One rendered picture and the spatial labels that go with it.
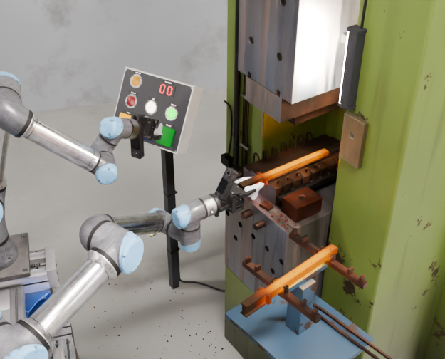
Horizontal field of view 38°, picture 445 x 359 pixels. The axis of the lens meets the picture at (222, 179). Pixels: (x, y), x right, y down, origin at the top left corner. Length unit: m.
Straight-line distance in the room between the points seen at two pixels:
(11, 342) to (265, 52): 1.17
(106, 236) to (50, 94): 3.03
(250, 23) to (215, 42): 2.75
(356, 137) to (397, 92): 0.23
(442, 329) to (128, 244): 1.52
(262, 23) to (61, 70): 2.88
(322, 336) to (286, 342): 0.12
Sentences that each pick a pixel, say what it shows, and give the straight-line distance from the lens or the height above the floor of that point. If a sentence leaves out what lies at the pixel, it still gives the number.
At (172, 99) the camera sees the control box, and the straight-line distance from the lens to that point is 2.60.
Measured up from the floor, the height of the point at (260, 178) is 1.01.
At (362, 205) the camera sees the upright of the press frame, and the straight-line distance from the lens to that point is 2.22.
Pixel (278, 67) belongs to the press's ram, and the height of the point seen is 1.47.
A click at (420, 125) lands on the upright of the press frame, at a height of 1.40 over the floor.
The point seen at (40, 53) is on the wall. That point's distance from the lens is 4.76.
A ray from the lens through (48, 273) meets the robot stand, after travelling 2.41.
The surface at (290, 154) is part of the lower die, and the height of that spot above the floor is 0.99.
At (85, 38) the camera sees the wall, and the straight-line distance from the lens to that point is 4.73.
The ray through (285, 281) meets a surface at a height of 1.01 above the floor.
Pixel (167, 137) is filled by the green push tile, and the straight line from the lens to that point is 2.59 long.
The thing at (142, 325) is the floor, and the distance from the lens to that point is 3.20.
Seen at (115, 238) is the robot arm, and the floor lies 1.13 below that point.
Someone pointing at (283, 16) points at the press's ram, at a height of 1.64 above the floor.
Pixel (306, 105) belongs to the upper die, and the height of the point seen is 1.30.
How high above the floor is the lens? 2.39
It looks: 36 degrees down
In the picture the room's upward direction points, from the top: straight up
